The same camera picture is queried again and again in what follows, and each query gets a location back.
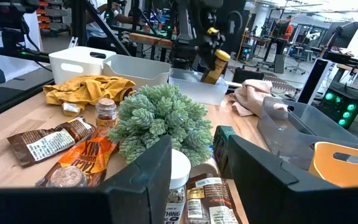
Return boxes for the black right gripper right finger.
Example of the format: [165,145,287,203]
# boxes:
[227,134,358,224]

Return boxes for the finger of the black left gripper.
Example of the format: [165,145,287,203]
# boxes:
[216,32,228,52]
[201,42,219,75]

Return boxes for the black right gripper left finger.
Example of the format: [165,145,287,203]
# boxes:
[0,135,173,224]

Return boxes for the yellow-lid spice bottle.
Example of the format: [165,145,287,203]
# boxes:
[200,49,231,85]

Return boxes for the cork-lid glass spice jar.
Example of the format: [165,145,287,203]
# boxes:
[94,98,117,128]
[45,166,88,189]

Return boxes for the orange taco seasoning packet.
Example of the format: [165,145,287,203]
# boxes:
[35,126,119,189]

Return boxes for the brown spice packet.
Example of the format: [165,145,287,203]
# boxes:
[183,176,244,224]
[6,116,96,168]

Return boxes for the dark green box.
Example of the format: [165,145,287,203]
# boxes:
[212,125,237,180]

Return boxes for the white-lid glass spice jar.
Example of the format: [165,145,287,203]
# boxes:
[163,148,192,224]

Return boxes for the black hard case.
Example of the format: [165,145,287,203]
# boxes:
[232,65,266,85]

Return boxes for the orange plastic bin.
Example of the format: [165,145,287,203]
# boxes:
[308,141,358,189]

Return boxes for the pink cloth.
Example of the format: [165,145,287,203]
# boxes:
[227,79,288,118]

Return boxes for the wooden workbench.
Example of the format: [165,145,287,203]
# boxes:
[129,32,175,63]

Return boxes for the person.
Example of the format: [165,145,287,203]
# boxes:
[85,0,136,38]
[283,15,295,41]

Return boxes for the artificial succulent plant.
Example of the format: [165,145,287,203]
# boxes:
[108,83,220,179]

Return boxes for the grey office chair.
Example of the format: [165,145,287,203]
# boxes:
[286,45,314,75]

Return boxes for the computer tower green fans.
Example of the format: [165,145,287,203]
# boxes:
[318,83,358,130]

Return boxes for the white computer case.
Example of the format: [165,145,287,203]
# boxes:
[296,58,334,105]

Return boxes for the yellow cloth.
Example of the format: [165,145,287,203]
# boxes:
[43,75,136,118]

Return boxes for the black computer monitor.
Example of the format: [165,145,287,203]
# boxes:
[327,21,358,50]

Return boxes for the black flat panel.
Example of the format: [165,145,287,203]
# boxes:
[0,67,55,124]

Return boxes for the white plastic bin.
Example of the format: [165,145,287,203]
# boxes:
[48,45,117,85]

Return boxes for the shelf with orange bins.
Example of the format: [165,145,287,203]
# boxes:
[35,0,71,34]

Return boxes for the black background machine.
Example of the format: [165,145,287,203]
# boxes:
[0,0,51,63]

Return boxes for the black metal rig frame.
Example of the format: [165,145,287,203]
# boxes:
[70,0,132,57]

